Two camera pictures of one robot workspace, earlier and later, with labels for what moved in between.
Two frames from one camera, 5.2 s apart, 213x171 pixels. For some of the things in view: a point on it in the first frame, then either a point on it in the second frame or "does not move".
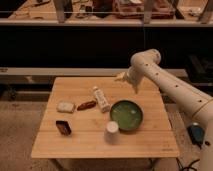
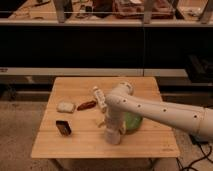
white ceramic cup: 112,132 does not move
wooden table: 103,117 does not move
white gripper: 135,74 to 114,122
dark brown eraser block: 64,127 does not move
